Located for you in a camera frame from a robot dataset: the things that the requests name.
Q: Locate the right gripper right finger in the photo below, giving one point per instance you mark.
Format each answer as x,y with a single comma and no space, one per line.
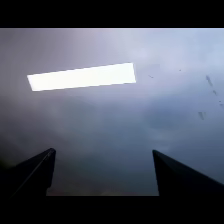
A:
181,180

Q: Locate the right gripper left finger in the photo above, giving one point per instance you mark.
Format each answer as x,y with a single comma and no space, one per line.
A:
31,178

